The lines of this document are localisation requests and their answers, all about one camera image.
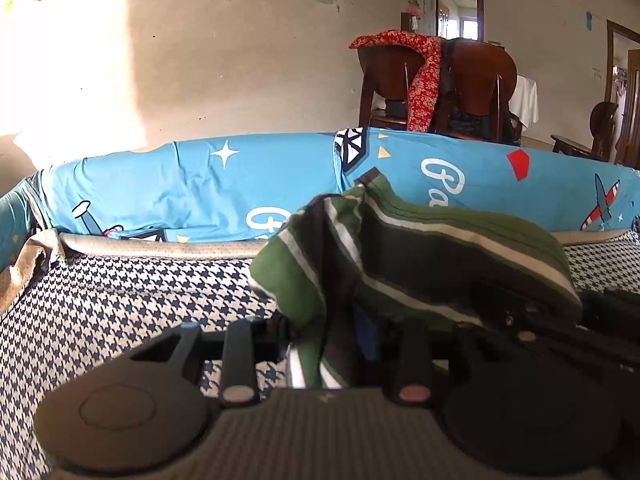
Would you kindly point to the green brown striped t-shirt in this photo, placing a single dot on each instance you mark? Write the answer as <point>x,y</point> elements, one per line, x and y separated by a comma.
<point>425,260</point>

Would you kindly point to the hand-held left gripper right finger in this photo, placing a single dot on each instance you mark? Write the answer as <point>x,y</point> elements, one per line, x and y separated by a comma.
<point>367,335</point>

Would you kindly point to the black cloth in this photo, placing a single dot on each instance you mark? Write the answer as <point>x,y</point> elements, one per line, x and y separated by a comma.
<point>447,75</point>

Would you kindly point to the pink flower bunch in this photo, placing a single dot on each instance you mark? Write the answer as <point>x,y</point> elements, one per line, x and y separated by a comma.
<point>414,7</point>

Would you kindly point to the wooden doorway frame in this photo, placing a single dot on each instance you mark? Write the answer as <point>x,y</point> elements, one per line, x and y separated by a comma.
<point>460,15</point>
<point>622,95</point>

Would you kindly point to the red floral cloth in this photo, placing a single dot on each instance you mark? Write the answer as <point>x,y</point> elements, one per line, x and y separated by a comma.
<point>425,80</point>

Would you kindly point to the blue wall sticker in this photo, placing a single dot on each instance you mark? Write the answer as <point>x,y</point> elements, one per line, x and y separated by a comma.
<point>588,20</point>

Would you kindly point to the blue star print sofa cushion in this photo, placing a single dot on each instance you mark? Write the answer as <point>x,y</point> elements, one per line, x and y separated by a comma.
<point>175,185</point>

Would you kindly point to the white tablecloth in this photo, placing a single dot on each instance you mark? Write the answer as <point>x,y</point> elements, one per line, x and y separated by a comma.
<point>527,100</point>

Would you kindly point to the houndstooth sofa seat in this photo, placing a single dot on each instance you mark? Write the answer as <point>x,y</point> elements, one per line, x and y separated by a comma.
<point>125,300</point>

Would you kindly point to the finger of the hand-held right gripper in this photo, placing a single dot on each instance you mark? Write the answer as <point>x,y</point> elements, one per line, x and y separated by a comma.
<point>545,325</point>

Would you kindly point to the blue script print sofa cushion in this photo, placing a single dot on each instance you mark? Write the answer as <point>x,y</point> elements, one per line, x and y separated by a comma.
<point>500,185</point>

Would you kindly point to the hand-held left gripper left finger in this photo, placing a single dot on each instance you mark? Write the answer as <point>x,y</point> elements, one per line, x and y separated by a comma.
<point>272,335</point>

